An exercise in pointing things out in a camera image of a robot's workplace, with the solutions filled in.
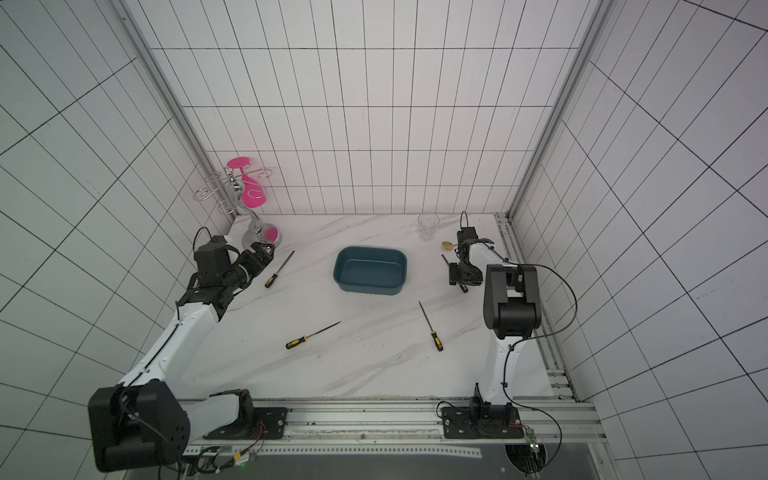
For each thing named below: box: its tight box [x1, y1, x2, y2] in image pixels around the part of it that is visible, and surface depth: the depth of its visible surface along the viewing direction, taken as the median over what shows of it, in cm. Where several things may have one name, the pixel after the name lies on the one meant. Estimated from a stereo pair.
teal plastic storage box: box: [333, 246, 408, 295], surface depth 103 cm
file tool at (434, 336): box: [418, 301, 443, 352], surface depth 87 cm
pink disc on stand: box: [227, 157, 251, 174], surface depth 100 cm
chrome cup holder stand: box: [193, 166, 283, 248], surface depth 105 cm
